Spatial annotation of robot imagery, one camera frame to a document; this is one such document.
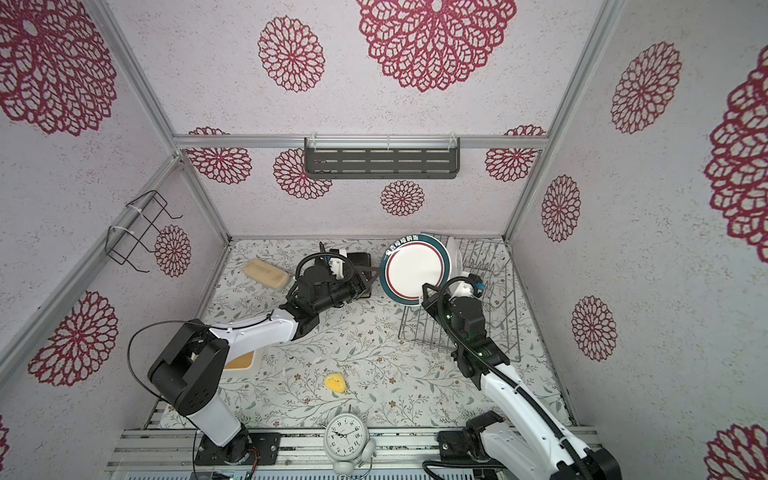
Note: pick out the wire dish rack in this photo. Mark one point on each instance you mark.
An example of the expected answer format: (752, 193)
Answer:
(489, 259)

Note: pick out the white round plate front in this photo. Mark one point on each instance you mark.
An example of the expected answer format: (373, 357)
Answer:
(412, 261)

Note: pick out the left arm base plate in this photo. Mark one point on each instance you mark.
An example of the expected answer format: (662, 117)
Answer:
(251, 448)

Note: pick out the white round plate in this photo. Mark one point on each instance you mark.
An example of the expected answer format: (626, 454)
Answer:
(453, 248)
(412, 261)

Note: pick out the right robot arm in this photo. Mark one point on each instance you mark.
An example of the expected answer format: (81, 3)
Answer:
(526, 438)

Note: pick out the yellow small piece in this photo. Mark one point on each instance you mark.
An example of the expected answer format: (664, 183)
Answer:
(336, 383)

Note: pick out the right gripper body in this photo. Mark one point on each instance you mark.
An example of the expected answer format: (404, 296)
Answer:
(443, 308)

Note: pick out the grey wall shelf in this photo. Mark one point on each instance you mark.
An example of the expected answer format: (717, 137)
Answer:
(382, 160)

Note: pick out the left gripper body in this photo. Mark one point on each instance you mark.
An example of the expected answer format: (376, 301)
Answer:
(348, 288)

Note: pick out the black wire wall basket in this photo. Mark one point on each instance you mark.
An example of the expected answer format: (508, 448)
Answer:
(123, 239)

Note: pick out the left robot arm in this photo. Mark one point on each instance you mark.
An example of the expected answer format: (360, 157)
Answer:
(188, 371)

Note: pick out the white round plate back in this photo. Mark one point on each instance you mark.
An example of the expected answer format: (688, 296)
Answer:
(453, 248)

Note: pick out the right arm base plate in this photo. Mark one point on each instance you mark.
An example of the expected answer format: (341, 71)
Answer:
(455, 446)

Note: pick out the white alarm clock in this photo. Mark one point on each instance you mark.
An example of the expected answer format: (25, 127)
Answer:
(349, 446)

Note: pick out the tan sponge block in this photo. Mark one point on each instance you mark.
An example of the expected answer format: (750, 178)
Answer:
(266, 274)

